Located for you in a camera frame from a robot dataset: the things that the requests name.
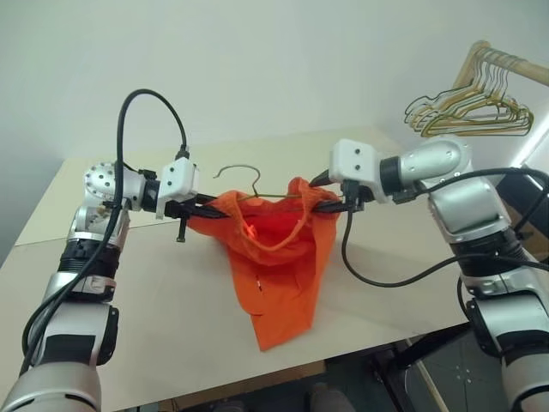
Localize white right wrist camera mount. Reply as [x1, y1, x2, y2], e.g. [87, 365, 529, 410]
[329, 137, 389, 205]

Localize black table frame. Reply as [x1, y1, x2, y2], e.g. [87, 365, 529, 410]
[368, 324, 473, 387]

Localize gold wire hanger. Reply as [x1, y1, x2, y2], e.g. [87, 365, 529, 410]
[415, 62, 531, 135]
[407, 58, 518, 128]
[411, 59, 524, 132]

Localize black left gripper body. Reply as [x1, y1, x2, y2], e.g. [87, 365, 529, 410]
[165, 195, 207, 244]

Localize light wooden stick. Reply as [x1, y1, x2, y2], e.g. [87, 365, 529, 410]
[417, 359, 448, 412]

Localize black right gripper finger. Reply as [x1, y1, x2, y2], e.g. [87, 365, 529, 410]
[311, 200, 348, 214]
[309, 169, 334, 188]

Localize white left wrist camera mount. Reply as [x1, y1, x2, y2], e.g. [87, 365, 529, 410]
[154, 157, 202, 221]

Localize wooden clothes rack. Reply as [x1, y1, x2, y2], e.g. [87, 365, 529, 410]
[449, 39, 549, 91]

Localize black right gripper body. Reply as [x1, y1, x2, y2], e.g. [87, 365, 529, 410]
[340, 181, 370, 214]

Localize orange shorts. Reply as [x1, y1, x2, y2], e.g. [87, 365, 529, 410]
[187, 176, 344, 353]

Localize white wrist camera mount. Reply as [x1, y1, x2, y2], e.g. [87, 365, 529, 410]
[154, 157, 202, 221]
[329, 137, 389, 205]

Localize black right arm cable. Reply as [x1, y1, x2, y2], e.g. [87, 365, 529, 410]
[392, 167, 549, 233]
[341, 182, 549, 288]

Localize black box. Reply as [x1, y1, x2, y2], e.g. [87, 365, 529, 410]
[497, 169, 549, 225]

